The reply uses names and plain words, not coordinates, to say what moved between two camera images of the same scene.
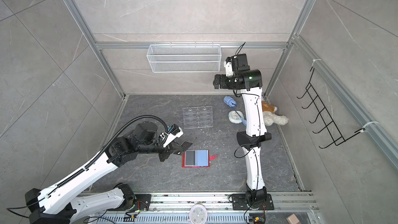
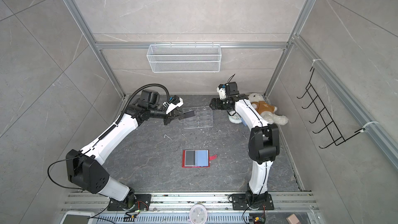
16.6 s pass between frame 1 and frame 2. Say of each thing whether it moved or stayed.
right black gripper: moved
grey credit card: stayed
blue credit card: stayed
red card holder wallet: stayed
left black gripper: moved
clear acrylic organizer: stayed
